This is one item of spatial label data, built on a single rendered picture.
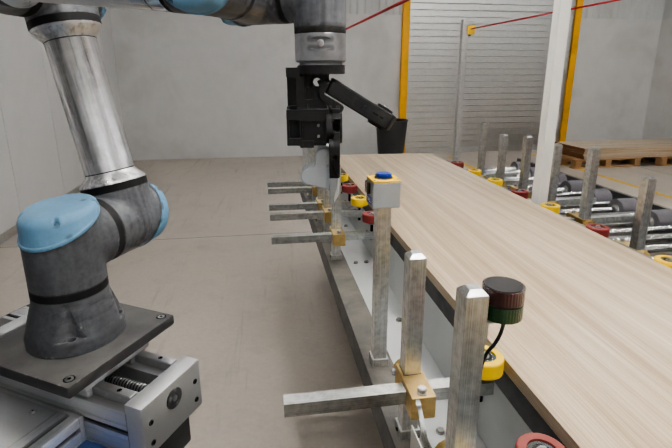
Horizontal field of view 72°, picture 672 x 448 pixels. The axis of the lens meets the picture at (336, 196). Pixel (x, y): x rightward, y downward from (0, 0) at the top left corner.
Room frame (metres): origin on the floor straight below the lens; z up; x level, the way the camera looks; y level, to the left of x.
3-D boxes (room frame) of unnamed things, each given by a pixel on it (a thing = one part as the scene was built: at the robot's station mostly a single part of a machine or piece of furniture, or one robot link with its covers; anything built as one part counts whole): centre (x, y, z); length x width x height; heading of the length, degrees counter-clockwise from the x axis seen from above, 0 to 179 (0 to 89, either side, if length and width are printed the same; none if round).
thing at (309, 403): (0.81, -0.11, 0.83); 0.43 x 0.03 x 0.04; 99
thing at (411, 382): (0.83, -0.16, 0.84); 0.13 x 0.06 x 0.05; 9
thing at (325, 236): (1.80, 0.05, 0.81); 0.43 x 0.03 x 0.04; 99
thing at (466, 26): (3.31, -0.89, 1.25); 0.09 x 0.08 x 1.10; 9
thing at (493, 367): (0.84, -0.31, 0.85); 0.08 x 0.08 x 0.11
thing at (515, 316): (0.62, -0.24, 1.14); 0.06 x 0.06 x 0.02
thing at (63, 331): (0.71, 0.44, 1.09); 0.15 x 0.15 x 0.10
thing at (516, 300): (0.62, -0.24, 1.16); 0.06 x 0.06 x 0.02
